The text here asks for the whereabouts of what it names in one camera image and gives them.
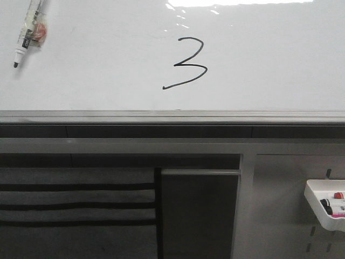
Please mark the white black whiteboard marker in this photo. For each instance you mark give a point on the white black whiteboard marker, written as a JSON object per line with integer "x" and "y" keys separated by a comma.
{"x": 33, "y": 32}

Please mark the black capped marker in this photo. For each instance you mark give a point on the black capped marker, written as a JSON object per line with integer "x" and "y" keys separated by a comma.
{"x": 333, "y": 202}

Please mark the white whiteboard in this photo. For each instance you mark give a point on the white whiteboard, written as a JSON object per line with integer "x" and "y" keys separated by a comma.
{"x": 246, "y": 62}

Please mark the grey pegboard panel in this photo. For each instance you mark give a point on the grey pegboard panel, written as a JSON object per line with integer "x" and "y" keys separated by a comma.
{"x": 283, "y": 224}

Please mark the grey metal stand frame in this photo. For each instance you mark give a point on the grey metal stand frame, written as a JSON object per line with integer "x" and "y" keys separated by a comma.
{"x": 161, "y": 154}

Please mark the white plastic marker tray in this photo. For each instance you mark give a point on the white plastic marker tray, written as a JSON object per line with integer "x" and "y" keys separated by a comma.
{"x": 315, "y": 190}

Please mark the grey black striped panel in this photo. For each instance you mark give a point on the grey black striped panel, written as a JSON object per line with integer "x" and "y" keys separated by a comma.
{"x": 79, "y": 213}

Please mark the dark grey board panel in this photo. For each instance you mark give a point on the dark grey board panel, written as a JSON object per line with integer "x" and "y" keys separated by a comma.
{"x": 198, "y": 207}

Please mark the red capped marker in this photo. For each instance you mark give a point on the red capped marker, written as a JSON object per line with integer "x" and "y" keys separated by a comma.
{"x": 339, "y": 195}

